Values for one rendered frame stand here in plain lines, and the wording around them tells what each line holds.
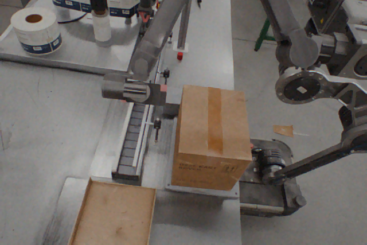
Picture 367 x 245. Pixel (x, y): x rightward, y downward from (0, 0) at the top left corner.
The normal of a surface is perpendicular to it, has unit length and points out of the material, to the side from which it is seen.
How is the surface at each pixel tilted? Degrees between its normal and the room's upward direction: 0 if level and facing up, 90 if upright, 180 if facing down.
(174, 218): 0
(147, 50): 50
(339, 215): 0
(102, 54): 0
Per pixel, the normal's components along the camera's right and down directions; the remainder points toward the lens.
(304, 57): 0.04, 0.22
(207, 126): 0.13, -0.61
